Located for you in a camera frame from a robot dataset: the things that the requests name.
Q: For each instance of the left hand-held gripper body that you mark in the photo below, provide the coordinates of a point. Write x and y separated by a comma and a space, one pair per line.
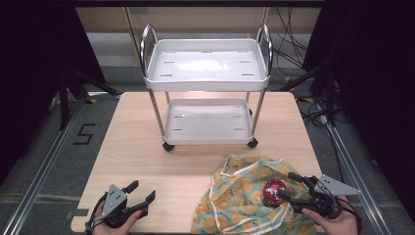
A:
114, 202

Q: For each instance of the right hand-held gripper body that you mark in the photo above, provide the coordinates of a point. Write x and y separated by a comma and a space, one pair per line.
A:
326, 191

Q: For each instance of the red round can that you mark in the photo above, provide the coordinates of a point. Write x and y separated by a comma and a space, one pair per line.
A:
273, 192

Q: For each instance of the white two-tier trolley cart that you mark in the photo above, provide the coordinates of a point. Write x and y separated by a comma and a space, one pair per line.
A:
207, 65

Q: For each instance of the person's left hand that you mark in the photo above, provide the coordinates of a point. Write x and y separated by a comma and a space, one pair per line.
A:
125, 223

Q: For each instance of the person's right hand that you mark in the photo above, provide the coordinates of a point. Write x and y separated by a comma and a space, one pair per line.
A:
336, 223

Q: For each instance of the floral green orange cloth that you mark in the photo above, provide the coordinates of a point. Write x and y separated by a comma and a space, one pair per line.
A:
235, 196

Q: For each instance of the black metal stand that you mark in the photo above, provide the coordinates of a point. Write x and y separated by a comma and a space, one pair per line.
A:
329, 98
65, 98

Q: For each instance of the black curtain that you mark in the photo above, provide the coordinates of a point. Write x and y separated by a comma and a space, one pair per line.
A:
29, 65
375, 81

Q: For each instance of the metal floor rail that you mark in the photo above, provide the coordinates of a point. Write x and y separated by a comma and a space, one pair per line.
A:
355, 176
36, 182

